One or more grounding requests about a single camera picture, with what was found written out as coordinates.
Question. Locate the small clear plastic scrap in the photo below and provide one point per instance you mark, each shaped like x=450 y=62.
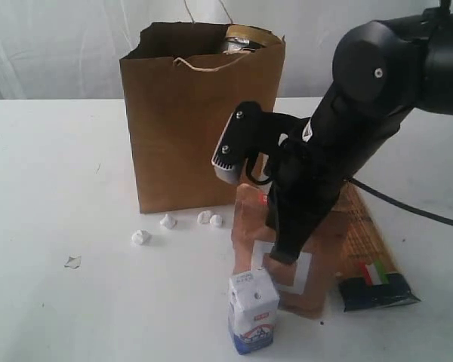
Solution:
x=73 y=262

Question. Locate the white backdrop curtain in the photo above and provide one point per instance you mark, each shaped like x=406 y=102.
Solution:
x=71 y=49

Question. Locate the clear jar with gold lid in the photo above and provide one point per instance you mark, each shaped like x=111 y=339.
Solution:
x=247 y=38

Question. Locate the spaghetti packet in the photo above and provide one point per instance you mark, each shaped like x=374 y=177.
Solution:
x=368 y=276

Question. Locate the small white blue carton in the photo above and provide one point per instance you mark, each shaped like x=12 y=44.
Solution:
x=253 y=306

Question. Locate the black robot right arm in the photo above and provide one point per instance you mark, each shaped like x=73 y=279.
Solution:
x=381 y=71

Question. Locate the brown paper shopping bag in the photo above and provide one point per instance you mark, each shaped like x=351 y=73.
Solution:
x=180 y=89

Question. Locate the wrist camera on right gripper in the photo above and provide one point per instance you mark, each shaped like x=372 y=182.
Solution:
x=250 y=132

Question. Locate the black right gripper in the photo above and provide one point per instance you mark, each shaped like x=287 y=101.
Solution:
x=307 y=179

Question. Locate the crumpled white paper ball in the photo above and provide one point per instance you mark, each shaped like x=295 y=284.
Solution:
x=140 y=237
x=216 y=221
x=204 y=217
x=168 y=221

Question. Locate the brown kraft stand-up pouch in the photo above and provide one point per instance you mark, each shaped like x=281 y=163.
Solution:
x=303 y=286

